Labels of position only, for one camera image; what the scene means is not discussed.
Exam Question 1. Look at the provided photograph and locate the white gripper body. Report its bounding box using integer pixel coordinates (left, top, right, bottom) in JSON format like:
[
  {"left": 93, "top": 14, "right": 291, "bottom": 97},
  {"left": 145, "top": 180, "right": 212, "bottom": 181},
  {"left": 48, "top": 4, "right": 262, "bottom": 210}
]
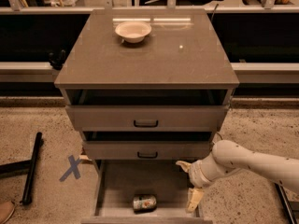
[{"left": 189, "top": 154, "right": 224, "bottom": 188}]

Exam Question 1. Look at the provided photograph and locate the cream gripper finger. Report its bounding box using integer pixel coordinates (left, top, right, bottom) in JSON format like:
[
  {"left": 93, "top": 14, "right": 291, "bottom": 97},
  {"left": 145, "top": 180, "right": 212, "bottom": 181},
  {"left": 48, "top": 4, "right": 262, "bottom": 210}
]
[
  {"left": 186, "top": 188, "right": 204, "bottom": 213},
  {"left": 176, "top": 161, "right": 192, "bottom": 173}
]

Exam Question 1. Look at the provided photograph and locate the green 7up can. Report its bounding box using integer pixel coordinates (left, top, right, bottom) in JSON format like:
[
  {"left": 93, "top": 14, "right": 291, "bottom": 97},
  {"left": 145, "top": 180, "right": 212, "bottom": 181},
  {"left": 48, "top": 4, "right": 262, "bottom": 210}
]
[{"left": 133, "top": 194, "right": 157, "bottom": 212}]

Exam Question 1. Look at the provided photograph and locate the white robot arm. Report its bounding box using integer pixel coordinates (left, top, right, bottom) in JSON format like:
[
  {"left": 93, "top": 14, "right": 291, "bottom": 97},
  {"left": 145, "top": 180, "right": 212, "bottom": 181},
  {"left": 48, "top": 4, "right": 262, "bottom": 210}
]
[{"left": 176, "top": 140, "right": 299, "bottom": 213}]

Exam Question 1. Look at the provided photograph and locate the bottom grey drawer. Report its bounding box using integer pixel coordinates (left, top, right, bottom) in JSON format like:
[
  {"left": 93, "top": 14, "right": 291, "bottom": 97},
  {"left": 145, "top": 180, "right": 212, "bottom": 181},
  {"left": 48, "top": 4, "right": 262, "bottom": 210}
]
[{"left": 81, "top": 160, "right": 213, "bottom": 224}]

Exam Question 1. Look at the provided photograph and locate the grey drawer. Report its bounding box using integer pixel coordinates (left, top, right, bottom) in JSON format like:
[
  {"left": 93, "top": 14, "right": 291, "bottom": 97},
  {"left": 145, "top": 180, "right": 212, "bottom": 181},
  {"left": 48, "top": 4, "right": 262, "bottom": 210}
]
[
  {"left": 82, "top": 132, "right": 212, "bottom": 160},
  {"left": 64, "top": 89, "right": 230, "bottom": 133},
  {"left": 81, "top": 160, "right": 213, "bottom": 224}
]

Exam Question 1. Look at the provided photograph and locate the middle grey drawer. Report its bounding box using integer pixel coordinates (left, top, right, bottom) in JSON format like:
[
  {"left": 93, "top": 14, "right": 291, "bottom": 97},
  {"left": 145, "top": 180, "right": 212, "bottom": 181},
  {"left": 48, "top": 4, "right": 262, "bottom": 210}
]
[{"left": 82, "top": 132, "right": 212, "bottom": 160}]

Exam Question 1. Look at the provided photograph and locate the grey drawer cabinet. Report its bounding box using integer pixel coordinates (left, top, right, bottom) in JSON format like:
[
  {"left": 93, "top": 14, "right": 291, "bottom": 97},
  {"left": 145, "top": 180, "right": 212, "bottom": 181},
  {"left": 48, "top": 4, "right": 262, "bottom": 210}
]
[{"left": 54, "top": 8, "right": 240, "bottom": 161}]

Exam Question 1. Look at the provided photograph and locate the top grey drawer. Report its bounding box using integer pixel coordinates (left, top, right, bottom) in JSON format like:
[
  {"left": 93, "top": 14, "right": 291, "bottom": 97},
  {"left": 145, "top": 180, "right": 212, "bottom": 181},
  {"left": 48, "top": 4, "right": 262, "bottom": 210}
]
[{"left": 64, "top": 89, "right": 230, "bottom": 133}]

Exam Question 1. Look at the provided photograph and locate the black stand right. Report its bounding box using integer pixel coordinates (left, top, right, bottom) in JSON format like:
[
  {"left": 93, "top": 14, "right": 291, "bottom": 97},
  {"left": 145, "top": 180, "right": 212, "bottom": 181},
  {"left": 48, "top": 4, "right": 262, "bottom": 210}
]
[{"left": 275, "top": 184, "right": 299, "bottom": 224}]

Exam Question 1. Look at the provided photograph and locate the black stand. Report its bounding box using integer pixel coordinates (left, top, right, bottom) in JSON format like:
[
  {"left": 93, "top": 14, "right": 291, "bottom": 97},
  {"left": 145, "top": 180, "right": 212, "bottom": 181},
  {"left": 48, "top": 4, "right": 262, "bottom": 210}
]
[
  {"left": 275, "top": 184, "right": 299, "bottom": 224},
  {"left": 0, "top": 132, "right": 43, "bottom": 205}
]

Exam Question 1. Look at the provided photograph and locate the blue tape cross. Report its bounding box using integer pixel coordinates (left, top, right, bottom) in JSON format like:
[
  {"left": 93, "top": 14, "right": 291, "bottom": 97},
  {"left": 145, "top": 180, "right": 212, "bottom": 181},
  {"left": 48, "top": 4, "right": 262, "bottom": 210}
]
[{"left": 59, "top": 155, "right": 81, "bottom": 182}]

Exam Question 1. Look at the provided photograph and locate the white bowl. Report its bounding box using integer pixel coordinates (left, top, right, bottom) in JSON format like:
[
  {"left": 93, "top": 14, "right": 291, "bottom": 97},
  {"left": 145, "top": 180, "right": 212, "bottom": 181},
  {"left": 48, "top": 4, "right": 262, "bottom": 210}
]
[{"left": 115, "top": 21, "right": 151, "bottom": 43}]

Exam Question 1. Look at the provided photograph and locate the black stand left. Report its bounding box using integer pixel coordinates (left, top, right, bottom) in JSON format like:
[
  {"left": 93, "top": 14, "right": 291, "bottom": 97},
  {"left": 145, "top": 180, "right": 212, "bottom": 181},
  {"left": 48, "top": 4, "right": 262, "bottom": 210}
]
[{"left": 0, "top": 132, "right": 43, "bottom": 205}]

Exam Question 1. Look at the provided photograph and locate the brown shoe tip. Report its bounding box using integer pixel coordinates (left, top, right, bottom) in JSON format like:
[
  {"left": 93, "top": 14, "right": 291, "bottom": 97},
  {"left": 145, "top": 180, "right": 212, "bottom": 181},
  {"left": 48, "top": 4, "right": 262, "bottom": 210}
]
[{"left": 0, "top": 202, "right": 15, "bottom": 224}]

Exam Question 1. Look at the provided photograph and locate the black middle drawer handle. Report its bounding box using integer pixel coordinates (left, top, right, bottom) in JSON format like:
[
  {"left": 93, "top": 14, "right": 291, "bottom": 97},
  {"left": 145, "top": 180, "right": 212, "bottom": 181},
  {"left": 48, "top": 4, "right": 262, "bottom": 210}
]
[{"left": 137, "top": 152, "right": 158, "bottom": 159}]

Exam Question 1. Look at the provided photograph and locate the black drawer handle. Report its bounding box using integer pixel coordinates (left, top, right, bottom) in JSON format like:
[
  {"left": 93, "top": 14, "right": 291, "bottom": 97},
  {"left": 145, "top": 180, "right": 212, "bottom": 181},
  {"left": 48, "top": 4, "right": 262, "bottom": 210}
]
[
  {"left": 134, "top": 119, "right": 159, "bottom": 128},
  {"left": 137, "top": 152, "right": 158, "bottom": 159}
]

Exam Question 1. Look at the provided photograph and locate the black top drawer handle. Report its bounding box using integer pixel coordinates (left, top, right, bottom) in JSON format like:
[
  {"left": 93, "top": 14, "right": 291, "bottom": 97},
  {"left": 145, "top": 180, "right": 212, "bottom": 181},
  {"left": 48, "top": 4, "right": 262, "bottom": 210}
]
[{"left": 134, "top": 119, "right": 159, "bottom": 128}]

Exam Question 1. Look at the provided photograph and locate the black clamp on rail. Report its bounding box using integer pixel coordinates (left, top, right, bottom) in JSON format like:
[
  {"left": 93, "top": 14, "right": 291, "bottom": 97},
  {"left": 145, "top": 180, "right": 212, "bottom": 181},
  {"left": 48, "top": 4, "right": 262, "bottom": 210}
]
[{"left": 49, "top": 49, "right": 66, "bottom": 70}]

